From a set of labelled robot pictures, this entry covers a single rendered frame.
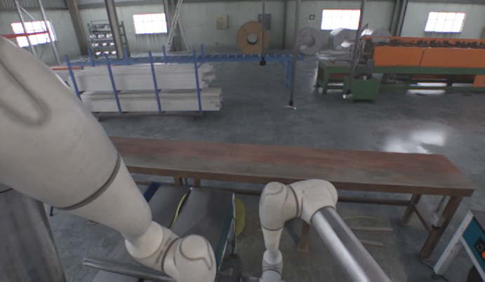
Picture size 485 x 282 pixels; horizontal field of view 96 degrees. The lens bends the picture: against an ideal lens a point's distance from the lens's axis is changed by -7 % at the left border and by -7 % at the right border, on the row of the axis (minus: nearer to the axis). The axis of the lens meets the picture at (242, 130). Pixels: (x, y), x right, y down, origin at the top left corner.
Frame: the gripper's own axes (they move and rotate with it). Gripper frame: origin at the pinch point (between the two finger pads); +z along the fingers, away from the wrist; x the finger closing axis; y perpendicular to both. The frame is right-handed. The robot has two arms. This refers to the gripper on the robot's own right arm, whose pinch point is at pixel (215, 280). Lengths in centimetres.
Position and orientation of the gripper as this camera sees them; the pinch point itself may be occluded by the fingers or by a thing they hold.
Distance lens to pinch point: 145.4
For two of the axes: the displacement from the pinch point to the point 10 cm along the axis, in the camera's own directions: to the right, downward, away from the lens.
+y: 0.8, 7.0, 7.1
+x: 1.6, -7.1, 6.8
